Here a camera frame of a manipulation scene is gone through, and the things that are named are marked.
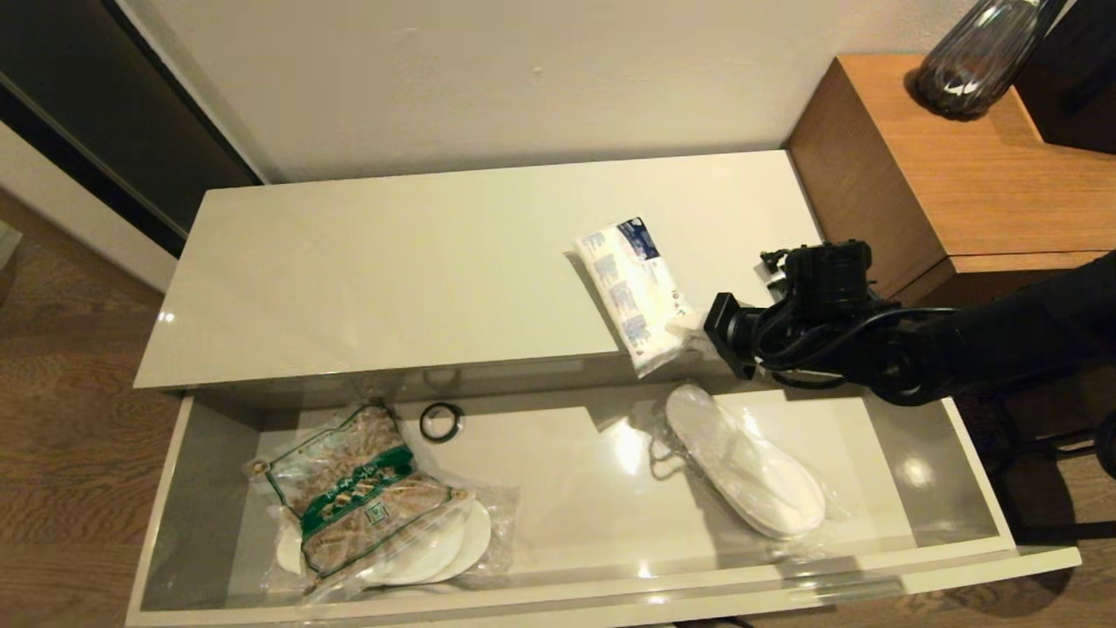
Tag green brown snack bag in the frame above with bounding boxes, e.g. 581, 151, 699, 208
247, 401, 476, 581

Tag dark sliding door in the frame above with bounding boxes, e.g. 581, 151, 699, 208
0, 0, 267, 258

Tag dark ribbed glass vase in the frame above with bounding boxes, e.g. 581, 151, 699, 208
915, 0, 1069, 120

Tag bagged white slippers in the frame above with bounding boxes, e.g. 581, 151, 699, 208
650, 384, 851, 555
275, 484, 521, 603

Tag brown wooden desk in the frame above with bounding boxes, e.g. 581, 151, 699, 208
785, 54, 1116, 308

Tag beige glossy cabinet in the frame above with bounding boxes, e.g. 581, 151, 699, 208
135, 150, 860, 391

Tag white tissue pack blue label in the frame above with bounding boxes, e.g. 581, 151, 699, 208
574, 216, 709, 378

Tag black box on desk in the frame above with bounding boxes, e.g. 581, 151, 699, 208
1016, 0, 1116, 154

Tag black tape roll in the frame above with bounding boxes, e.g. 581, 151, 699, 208
420, 401, 466, 443

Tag beige glossy drawer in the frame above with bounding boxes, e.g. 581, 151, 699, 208
126, 349, 1082, 628

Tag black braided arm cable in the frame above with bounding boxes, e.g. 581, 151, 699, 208
754, 301, 960, 389

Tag black metal stool frame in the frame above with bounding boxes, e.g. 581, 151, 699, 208
985, 392, 1116, 542

